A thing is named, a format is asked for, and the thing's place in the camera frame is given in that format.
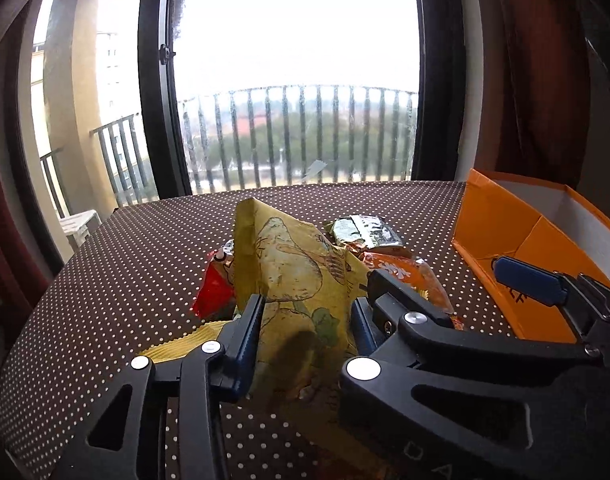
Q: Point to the orange label snack packet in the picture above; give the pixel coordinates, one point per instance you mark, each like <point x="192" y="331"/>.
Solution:
<point x="425" y="280"/>

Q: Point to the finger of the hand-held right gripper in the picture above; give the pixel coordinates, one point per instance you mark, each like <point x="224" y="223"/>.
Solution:
<point x="527" y="277"/>
<point x="485" y="365"/>

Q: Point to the grey tape scrap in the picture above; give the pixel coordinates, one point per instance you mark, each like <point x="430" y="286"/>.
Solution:
<point x="315" y="167"/>

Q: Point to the dark brown curtain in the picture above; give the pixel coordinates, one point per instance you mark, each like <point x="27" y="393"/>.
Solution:
<point x="535" y="85"/>

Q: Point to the red snack packet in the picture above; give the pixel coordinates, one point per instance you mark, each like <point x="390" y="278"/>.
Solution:
<point x="212" y="292"/>

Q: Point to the dark red curtain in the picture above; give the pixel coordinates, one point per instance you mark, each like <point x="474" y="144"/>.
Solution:
<point x="5" y="260"/>

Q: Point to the pale yellow crimped snack packet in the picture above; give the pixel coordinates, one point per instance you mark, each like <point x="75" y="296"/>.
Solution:
<point x="195" y="335"/>

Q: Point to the white plastic chair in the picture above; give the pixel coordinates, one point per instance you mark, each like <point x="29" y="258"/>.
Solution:
<point x="80" y="225"/>

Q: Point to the silver green snack packet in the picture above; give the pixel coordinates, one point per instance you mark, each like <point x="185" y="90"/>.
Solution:
<point x="365" y="230"/>

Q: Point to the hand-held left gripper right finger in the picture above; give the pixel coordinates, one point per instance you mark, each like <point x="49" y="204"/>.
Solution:
<point x="363" y="327"/>

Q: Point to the orange cardboard box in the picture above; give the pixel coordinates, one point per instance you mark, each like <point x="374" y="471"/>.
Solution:
<point x="490" y="220"/>

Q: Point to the black window frame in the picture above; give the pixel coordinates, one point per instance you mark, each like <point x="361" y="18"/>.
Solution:
<point x="157" y="110"/>

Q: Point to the balcony railing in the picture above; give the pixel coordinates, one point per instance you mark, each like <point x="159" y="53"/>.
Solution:
<point x="301" y="125"/>

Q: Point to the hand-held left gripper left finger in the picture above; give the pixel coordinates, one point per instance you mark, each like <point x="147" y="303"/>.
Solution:
<point x="247" y="350"/>

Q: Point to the yellow illustrated snack packet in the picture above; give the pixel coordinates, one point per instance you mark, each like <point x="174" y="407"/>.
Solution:
<point x="290" y="270"/>

